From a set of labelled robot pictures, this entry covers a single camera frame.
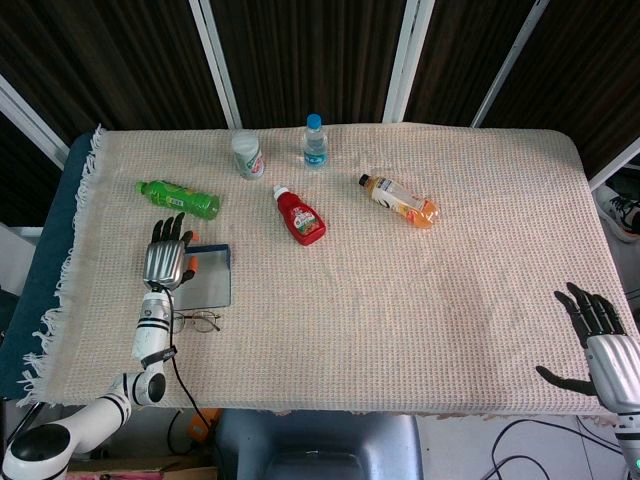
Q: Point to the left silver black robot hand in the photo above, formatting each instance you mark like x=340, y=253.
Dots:
x=162, y=262

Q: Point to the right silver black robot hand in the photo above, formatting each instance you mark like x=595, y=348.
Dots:
x=615, y=370

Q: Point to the blue rectangular box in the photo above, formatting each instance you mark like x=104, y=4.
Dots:
x=210, y=280

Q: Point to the thin metal frame eyeglasses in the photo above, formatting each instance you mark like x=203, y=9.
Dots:
x=200, y=320

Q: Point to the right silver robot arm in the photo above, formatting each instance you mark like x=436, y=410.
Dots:
x=630, y=440

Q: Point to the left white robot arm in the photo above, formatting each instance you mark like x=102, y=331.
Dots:
x=150, y=330

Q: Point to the green drink bottle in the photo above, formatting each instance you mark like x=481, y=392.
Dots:
x=180, y=198

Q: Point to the teal padded table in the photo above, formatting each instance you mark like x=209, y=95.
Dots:
x=35, y=280

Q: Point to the white canister with fruit label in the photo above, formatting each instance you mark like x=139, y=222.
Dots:
x=248, y=157

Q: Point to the red ketchup squeeze bottle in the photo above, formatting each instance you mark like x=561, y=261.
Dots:
x=302, y=220

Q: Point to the white and black sneaker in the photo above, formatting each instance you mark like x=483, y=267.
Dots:
x=622, y=212

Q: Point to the orange device under table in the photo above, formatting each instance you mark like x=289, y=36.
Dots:
x=200, y=430

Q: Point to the clear water bottle blue cap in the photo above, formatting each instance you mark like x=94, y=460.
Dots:
x=315, y=150

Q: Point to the brown cardboard box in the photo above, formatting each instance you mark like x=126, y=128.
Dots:
x=140, y=470

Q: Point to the beige waffle weave cloth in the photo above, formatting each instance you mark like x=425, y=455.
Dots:
x=375, y=310

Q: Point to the grey blue chair seat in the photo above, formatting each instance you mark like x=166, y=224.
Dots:
x=320, y=445

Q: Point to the orange drink bottle black cap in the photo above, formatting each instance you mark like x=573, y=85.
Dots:
x=400, y=200

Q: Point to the white frame post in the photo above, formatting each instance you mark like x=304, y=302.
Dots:
x=215, y=60
x=510, y=60
x=407, y=55
x=617, y=165
x=30, y=117

